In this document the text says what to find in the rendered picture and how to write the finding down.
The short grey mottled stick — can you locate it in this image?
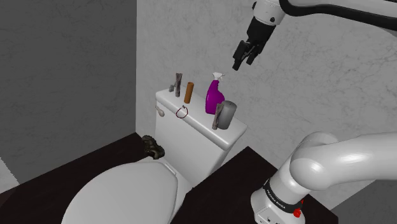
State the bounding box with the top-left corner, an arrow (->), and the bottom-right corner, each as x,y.
211,102 -> 225,130

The red ring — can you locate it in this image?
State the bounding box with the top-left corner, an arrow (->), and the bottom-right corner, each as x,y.
175,105 -> 190,119

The tall grey mottled stick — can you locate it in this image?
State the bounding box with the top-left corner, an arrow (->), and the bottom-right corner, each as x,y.
174,73 -> 183,98

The grey cylinder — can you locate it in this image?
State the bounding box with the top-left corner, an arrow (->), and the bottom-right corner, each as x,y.
218,100 -> 238,130

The dark mottled lump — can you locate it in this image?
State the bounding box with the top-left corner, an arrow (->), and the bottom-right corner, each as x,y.
141,134 -> 166,160

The brown cylinder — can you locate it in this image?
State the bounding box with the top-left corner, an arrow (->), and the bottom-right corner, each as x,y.
183,81 -> 195,104

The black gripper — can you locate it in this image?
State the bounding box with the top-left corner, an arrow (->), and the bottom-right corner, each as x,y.
232,17 -> 277,72

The dark robot stand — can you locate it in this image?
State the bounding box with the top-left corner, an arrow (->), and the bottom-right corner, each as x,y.
170,146 -> 339,224

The purple spray bottle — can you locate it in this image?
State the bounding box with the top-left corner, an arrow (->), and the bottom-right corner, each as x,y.
205,72 -> 226,115

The white toilet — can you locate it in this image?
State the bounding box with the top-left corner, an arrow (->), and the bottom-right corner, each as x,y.
60,88 -> 249,224

